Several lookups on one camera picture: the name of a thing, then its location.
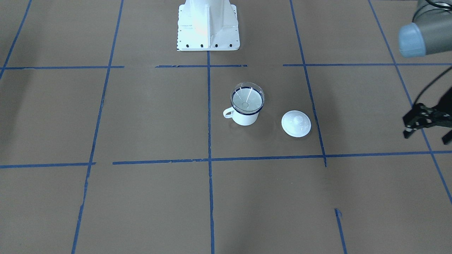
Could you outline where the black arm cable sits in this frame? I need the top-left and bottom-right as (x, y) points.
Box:
(412, 65), (452, 106)

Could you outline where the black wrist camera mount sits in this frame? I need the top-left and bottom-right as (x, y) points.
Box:
(402, 103), (443, 132)

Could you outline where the clear glass funnel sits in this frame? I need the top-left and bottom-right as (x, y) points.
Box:
(230, 82), (265, 115)

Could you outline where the white enamel mug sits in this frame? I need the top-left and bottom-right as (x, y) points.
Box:
(223, 106), (259, 126)

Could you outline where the white enamel mug lid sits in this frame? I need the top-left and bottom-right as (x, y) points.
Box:
(281, 110), (311, 137)

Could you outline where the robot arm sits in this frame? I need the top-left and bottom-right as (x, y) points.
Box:
(398, 0), (452, 139)

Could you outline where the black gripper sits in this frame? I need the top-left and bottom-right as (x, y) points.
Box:
(404, 93), (452, 145)

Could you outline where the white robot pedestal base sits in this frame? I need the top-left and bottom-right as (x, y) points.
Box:
(176, 0), (240, 51)

